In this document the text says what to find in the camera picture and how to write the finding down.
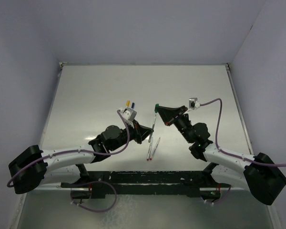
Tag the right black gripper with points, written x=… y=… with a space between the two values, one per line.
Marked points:
x=168 y=114

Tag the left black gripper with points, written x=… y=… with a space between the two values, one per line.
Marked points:
x=140 y=132

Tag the white pen green end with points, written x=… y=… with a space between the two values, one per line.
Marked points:
x=153 y=125

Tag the white pen purple end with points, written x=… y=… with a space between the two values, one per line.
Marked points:
x=149 y=149

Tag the green pen cap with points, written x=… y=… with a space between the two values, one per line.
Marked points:
x=156 y=108

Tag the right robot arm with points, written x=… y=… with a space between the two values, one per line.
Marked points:
x=257 y=174

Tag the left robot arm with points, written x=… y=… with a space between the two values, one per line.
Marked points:
x=35 y=167

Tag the white pen red end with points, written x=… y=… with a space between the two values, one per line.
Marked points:
x=155 y=148

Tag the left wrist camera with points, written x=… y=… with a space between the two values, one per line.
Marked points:
x=128 y=114

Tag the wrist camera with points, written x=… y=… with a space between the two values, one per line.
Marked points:
x=128 y=114
x=194 y=104

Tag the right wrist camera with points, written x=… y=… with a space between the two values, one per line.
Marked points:
x=194 y=104

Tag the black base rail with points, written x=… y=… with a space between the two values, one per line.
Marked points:
x=193 y=184

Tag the aluminium frame rail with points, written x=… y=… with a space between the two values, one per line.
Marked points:
x=228 y=70

